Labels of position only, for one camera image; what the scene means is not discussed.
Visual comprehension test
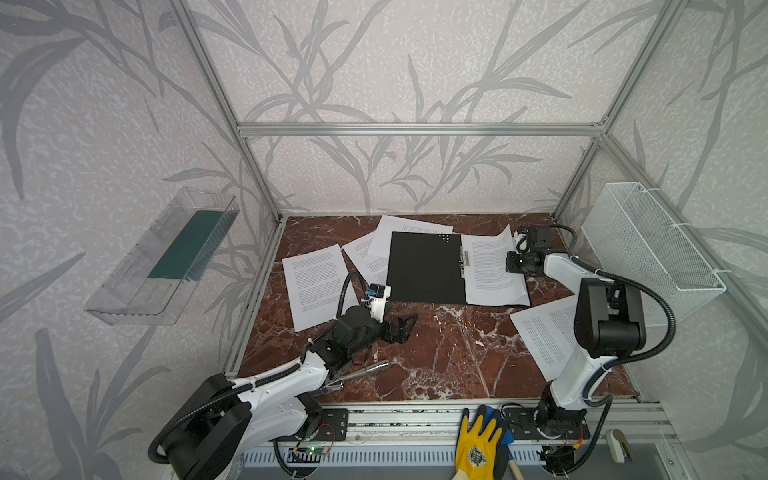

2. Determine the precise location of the blue folder black inside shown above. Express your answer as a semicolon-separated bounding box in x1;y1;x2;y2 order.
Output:
387;232;467;305

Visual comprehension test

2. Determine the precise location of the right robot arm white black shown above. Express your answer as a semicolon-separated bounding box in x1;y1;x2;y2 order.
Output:
506;224;677;438

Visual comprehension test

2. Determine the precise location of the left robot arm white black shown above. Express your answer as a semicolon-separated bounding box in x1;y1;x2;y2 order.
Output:
148;305;417;479

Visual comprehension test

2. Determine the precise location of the paper sheet back top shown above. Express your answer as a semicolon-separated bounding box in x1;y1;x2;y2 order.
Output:
368;215;453;258

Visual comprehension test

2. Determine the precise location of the green circuit board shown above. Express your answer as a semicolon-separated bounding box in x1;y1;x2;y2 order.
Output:
288;443;333;464

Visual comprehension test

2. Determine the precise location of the yellow blue work glove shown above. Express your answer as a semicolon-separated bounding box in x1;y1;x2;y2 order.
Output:
453;404;511;480

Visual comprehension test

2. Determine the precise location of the clear plastic tray green base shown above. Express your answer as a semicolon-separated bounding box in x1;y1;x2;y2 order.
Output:
84;187;240;326

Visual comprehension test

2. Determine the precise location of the small beige device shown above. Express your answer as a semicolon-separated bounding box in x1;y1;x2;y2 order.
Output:
605;429;633;464

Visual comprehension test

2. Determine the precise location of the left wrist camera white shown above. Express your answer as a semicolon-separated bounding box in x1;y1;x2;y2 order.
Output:
367;283;391;323

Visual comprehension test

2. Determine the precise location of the aluminium frame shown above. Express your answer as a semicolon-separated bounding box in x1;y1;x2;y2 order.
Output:
167;0;768;457

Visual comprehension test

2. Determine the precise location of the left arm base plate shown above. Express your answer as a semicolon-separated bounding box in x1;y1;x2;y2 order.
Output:
298;408;349;442

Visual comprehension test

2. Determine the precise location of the white wire mesh basket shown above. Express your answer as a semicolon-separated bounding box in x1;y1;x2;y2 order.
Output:
582;182;726;320

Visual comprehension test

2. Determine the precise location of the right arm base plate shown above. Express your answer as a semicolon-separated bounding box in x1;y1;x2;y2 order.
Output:
501;404;592;443

